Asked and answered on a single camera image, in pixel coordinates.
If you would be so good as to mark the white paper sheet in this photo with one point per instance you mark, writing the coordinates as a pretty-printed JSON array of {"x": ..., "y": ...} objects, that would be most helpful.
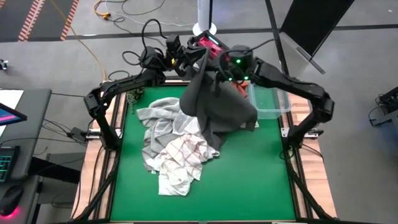
[{"x": 12, "y": 96}]

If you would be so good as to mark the black table frame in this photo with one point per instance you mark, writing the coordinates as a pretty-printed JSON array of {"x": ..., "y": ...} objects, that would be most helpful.
[{"x": 294, "y": 186}]

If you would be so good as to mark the dark grey towel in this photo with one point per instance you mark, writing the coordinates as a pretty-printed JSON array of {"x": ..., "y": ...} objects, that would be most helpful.
[{"x": 217, "y": 105}]

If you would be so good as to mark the black panel board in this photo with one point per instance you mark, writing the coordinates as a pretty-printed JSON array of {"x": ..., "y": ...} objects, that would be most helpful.
[{"x": 311, "y": 21}]

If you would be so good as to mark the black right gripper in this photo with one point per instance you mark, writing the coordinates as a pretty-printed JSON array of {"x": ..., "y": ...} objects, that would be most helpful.
[{"x": 211, "y": 46}]

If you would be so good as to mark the black computer mouse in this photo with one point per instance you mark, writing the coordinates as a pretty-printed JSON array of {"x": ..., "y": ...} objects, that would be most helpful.
[{"x": 11, "y": 199}]

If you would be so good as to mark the desk monitor screen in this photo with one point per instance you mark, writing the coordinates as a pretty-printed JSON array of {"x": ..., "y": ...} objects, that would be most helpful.
[{"x": 11, "y": 115}]

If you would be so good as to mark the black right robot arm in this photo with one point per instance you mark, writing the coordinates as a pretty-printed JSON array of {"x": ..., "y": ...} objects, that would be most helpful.
[{"x": 289, "y": 82}]

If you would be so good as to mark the white round-base pole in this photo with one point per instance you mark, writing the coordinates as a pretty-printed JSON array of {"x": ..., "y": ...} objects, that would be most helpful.
[{"x": 204, "y": 15}]

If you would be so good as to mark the clear plastic bin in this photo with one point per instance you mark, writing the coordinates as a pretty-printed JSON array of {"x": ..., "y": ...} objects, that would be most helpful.
[{"x": 270, "y": 102}]

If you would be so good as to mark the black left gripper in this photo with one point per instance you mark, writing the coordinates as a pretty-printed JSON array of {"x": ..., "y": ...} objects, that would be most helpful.
[{"x": 189, "y": 56}]

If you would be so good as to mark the light grey waffle towel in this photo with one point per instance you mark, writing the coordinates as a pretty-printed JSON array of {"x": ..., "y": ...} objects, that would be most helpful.
[{"x": 155, "y": 130}]

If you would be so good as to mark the backlit black keyboard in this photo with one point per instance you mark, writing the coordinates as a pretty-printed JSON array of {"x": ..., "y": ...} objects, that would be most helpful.
[{"x": 7, "y": 161}]

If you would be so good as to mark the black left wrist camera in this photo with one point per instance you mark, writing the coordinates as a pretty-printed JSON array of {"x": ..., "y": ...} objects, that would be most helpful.
[{"x": 173, "y": 43}]

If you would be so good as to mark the white red-striped towel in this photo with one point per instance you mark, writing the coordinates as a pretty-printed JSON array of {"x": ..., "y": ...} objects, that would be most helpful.
[{"x": 186, "y": 152}]

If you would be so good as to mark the black power adapter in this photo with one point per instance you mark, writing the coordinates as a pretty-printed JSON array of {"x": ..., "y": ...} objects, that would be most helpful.
[{"x": 77, "y": 134}]

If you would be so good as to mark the green potted plant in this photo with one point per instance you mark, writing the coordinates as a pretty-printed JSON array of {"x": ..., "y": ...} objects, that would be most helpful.
[{"x": 135, "y": 96}]

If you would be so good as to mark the grey desk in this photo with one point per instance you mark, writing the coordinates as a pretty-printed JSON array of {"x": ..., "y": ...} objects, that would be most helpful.
[{"x": 31, "y": 124}]

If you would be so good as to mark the black equipment stand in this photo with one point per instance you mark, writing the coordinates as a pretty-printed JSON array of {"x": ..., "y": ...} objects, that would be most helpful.
[{"x": 388, "y": 102}]

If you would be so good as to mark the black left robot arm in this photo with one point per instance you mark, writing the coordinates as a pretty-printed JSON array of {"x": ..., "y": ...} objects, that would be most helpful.
[{"x": 124, "y": 83}]

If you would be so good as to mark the plain white towel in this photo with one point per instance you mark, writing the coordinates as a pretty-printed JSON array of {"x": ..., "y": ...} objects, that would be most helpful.
[{"x": 174, "y": 186}]

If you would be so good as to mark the orange towel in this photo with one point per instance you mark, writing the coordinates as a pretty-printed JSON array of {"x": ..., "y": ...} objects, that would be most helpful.
[{"x": 242, "y": 87}]

